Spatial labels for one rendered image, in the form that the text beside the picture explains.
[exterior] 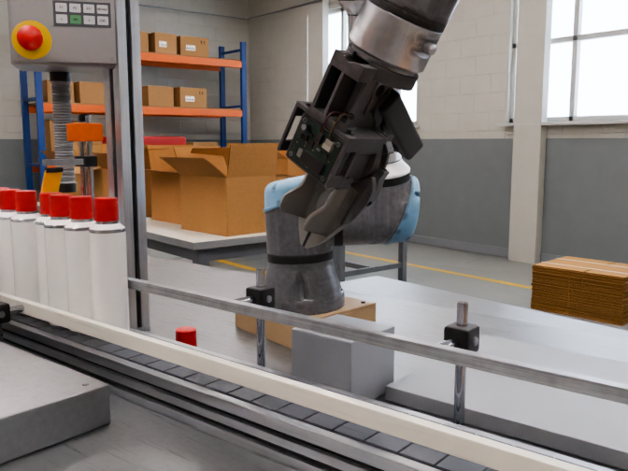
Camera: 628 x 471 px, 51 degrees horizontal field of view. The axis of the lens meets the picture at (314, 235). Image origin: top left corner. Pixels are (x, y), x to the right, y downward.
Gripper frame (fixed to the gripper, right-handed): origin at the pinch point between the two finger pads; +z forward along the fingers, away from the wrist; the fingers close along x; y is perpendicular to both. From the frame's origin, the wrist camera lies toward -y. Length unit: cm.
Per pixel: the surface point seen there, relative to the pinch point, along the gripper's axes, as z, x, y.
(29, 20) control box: 5, -66, -1
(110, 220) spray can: 19.6, -31.8, 0.2
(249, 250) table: 106, -114, -141
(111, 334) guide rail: 29.3, -19.3, 4.8
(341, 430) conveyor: 12.5, 15.3, 4.1
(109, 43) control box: 4, -58, -11
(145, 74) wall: 268, -665, -505
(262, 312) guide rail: 14.6, -3.7, -2.8
